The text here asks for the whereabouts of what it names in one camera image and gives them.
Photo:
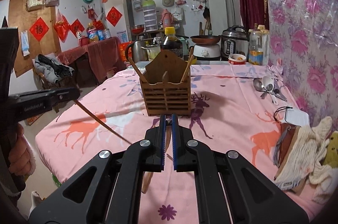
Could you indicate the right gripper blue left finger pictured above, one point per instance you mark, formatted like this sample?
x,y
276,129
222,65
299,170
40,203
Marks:
x,y
155,152

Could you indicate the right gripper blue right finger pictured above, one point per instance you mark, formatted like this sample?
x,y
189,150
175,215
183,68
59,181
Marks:
x,y
183,160

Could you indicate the bamboo chopstick with red print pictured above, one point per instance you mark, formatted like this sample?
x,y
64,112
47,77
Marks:
x,y
93,116

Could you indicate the left hand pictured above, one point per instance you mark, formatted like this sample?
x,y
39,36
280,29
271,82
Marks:
x,y
21,157

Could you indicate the brown wooden utensil holder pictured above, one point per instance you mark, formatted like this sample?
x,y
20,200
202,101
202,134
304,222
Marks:
x,y
164,94

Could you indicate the grey jacket on chair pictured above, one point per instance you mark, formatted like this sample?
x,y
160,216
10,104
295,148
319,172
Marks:
x,y
52,69

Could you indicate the stainless electric kettle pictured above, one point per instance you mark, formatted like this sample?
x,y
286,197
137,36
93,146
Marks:
x,y
135,51

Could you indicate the steel pot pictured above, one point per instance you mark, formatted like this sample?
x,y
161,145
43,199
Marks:
x,y
152,51

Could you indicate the red cloth covered side table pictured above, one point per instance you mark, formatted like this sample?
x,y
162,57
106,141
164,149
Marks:
x,y
103,56

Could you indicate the dark soy sauce bottle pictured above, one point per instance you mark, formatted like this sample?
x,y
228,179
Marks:
x,y
172,43

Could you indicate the white induction cooker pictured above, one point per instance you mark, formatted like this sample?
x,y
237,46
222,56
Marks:
x,y
207,52

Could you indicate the metal spoon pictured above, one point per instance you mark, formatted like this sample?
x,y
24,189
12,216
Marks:
x,y
258,85

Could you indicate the yellow oil bottle on side table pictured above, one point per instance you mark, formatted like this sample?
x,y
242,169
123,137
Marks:
x,y
92,33

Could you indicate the copper frying pan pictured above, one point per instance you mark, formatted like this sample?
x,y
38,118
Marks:
x,y
205,39

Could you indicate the red white bowl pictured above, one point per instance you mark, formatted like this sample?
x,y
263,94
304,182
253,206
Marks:
x,y
237,59

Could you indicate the white ceramic spoon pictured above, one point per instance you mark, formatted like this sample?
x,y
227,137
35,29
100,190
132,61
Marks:
x,y
268,83

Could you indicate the cream knitted cloth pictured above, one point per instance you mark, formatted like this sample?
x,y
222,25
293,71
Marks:
x,y
309,162

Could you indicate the pink thermos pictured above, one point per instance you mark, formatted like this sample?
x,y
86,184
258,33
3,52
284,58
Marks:
x,y
167,19

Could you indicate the white face mask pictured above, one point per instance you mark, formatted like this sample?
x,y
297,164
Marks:
x,y
291,115

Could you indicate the silver pressure cooker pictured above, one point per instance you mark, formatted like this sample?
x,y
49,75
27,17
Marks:
x,y
234,40

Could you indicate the stacked steamer with green lid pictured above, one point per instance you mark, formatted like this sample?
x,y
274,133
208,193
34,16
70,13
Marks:
x,y
150,15

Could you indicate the white refrigerator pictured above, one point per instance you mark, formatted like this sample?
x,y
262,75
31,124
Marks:
x,y
119,18

